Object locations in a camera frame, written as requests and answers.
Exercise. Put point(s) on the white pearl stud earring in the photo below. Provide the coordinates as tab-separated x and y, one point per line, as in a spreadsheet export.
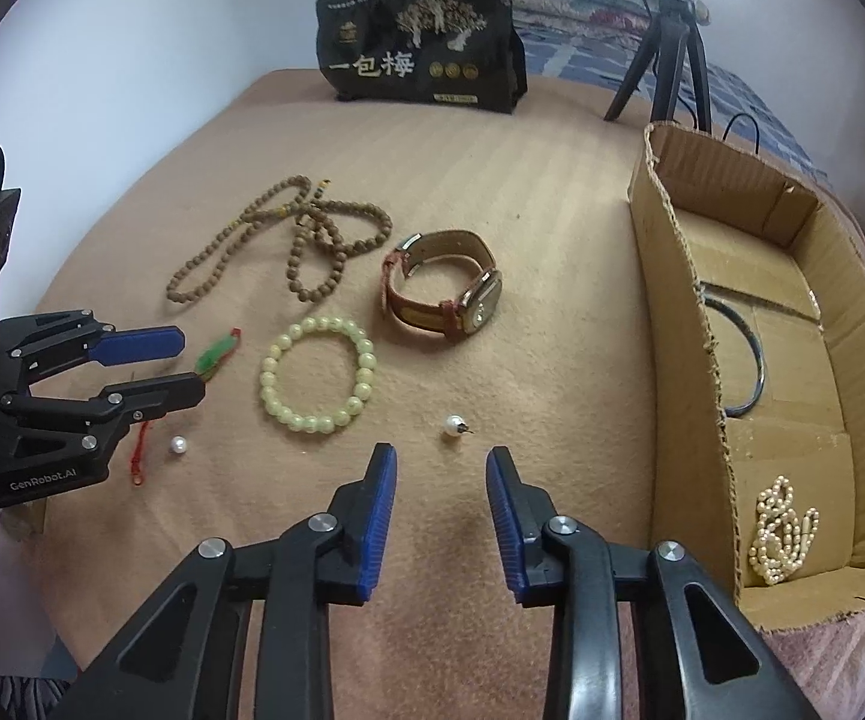
453	426

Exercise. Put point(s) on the tan fleece blanket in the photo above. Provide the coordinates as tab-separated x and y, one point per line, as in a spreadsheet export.
515	187

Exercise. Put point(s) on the black snack bag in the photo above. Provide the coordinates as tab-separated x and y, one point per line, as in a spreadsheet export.
402	52

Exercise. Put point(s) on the blue plaid bedsheet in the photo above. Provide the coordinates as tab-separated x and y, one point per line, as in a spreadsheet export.
590	67

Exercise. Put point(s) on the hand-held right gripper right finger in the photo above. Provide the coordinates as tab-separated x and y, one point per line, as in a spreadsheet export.
504	517

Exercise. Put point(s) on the loose white pearl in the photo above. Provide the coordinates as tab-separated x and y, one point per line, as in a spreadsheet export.
177	446

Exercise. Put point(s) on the cardboard box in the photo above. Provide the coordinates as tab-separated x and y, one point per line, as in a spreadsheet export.
672	255

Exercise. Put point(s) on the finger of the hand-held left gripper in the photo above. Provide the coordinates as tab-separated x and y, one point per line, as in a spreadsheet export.
170	394
140	343

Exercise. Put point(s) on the black bangle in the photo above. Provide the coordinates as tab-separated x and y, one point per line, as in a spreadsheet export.
759	367

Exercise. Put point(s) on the black tripod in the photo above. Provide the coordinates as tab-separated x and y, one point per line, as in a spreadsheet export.
672	22

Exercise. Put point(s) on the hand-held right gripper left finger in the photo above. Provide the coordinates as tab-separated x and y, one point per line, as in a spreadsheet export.
380	510

